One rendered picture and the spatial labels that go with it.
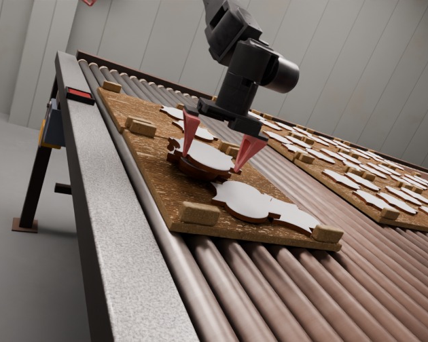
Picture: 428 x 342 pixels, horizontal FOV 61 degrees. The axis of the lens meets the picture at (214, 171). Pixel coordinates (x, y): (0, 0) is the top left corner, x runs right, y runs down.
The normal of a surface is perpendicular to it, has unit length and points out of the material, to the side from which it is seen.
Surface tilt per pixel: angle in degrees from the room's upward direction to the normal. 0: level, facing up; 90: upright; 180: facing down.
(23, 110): 90
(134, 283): 0
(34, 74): 90
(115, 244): 0
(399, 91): 90
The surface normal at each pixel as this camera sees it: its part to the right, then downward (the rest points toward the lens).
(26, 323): 0.36, -0.89
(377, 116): 0.28, 0.40
